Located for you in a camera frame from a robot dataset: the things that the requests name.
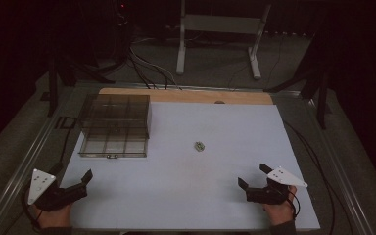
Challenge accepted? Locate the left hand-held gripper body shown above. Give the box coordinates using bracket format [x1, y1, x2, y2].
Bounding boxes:
[27, 168, 89, 212]

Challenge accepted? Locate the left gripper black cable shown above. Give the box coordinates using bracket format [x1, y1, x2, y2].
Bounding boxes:
[20, 184, 43, 231]

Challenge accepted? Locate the white board sheet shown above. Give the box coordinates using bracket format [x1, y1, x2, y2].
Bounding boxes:
[60, 101, 321, 231]

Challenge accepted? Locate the aluminium frame rail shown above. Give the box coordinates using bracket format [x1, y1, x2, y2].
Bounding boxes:
[74, 81, 303, 96]
[302, 96, 376, 235]
[0, 87, 79, 235]

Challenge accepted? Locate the clear plastic drawer case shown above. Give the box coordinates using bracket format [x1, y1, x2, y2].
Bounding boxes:
[77, 93, 153, 141]

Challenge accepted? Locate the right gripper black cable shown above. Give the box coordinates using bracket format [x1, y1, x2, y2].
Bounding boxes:
[285, 188, 302, 220]

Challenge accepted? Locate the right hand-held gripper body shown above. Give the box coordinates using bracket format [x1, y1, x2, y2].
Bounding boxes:
[245, 165, 308, 206]

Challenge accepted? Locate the clear plastic divided drawer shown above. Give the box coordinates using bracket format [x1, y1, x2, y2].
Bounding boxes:
[77, 127, 150, 160]

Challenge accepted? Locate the black metal stand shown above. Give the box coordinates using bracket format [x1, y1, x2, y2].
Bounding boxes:
[46, 45, 116, 118]
[263, 30, 332, 130]

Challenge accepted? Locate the long black floor cable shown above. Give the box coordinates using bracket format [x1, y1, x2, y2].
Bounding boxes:
[283, 119, 339, 235]

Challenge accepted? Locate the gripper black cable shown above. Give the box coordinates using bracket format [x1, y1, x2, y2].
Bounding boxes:
[20, 184, 43, 231]
[285, 188, 302, 220]

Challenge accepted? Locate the white metal stand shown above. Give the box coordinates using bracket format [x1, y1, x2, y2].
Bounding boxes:
[175, 0, 272, 80]

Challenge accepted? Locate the person's right hand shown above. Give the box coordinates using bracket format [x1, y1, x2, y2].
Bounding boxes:
[262, 185, 299, 227]

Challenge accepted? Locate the dark equipment with red light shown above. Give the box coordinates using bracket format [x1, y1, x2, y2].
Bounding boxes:
[110, 0, 135, 65]

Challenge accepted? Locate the bundle of floor cables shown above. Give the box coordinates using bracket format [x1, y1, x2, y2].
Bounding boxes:
[127, 45, 182, 91]

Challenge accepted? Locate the person's left hand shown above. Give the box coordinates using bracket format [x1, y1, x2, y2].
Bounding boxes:
[33, 200, 75, 230]

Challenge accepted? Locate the black rail bracket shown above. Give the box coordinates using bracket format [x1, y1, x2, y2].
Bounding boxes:
[54, 116, 78, 130]

